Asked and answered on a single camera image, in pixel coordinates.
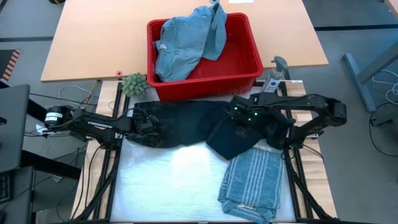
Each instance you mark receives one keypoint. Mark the small pink object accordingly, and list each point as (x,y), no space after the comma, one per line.
(119,73)

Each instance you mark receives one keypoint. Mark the small green succulent plant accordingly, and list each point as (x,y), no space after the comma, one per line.
(134,85)

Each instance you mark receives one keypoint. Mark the red plastic laundry bin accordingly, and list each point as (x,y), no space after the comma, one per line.
(236,62)

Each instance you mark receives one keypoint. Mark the large tan wooden table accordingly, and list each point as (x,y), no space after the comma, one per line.
(93,37)

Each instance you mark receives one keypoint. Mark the light wooden side board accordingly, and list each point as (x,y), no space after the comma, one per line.
(314,168)
(107,93)

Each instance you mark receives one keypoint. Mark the dark navy garment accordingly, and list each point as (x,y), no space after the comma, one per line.
(186,124)

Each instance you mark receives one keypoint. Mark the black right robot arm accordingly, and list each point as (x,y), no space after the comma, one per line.
(295,101)

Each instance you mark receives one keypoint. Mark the hazard-striped floor mat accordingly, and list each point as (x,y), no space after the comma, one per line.
(9,65)

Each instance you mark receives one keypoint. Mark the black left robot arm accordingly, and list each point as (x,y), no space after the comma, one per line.
(102,124)

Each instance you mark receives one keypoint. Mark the white paper sheet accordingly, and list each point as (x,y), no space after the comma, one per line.
(241,1)

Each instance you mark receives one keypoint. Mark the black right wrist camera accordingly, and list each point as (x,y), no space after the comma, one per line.
(242,130)

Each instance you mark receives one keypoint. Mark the grey laptop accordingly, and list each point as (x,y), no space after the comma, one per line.
(12,124)

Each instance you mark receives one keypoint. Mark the black keyboard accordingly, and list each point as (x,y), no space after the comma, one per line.
(4,186)

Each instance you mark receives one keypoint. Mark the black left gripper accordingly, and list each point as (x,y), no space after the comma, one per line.
(144,124)

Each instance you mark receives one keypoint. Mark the white round disc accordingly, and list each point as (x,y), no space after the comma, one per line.
(40,128)

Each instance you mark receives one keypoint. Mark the grey metal table leg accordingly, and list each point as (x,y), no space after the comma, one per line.
(357,77)

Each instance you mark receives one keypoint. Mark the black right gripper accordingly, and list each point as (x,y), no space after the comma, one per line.
(278,133)

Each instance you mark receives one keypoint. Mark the blue white-striped button shirt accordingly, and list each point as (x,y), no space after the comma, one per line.
(252,180)

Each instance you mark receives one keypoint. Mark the black desk support bar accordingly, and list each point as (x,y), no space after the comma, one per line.
(35,109)

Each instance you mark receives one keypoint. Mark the light blue jeans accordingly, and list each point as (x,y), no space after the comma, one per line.
(183,43)

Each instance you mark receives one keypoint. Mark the clear spray bottle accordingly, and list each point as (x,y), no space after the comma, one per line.
(273,82)

